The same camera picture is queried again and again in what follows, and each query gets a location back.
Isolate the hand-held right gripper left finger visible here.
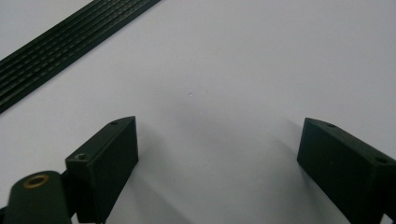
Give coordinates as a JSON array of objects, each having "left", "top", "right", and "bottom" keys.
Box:
[{"left": 64, "top": 116, "right": 140, "bottom": 224}]

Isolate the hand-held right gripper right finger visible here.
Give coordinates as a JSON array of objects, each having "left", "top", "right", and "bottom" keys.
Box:
[{"left": 296, "top": 117, "right": 396, "bottom": 224}]

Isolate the white table mat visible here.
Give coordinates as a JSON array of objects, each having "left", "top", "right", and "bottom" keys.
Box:
[{"left": 0, "top": 0, "right": 396, "bottom": 224}]

